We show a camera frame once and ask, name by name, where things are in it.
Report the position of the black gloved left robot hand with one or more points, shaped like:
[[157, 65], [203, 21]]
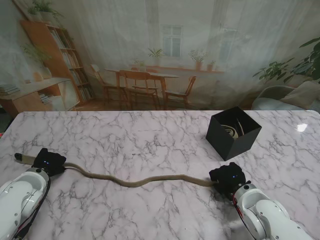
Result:
[[50, 162]]

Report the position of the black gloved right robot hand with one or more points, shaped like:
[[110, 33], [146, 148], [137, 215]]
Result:
[[228, 178]]

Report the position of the black storage box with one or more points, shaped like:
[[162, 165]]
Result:
[[232, 147]]

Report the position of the beige woven belt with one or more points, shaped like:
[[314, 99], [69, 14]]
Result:
[[135, 183], [231, 131]]

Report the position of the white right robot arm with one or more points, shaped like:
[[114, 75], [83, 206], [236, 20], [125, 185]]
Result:
[[265, 215]]

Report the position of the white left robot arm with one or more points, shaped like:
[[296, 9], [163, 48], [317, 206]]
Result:
[[20, 197]]

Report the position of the printed room scene backdrop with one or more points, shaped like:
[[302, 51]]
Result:
[[160, 37]]

